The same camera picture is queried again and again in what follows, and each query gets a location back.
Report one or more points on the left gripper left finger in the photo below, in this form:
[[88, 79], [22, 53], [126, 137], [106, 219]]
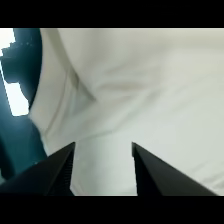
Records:
[[50, 176]]

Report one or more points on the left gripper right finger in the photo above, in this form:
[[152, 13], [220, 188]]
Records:
[[160, 180]]

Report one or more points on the white garment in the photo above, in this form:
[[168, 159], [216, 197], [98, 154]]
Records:
[[140, 93]]

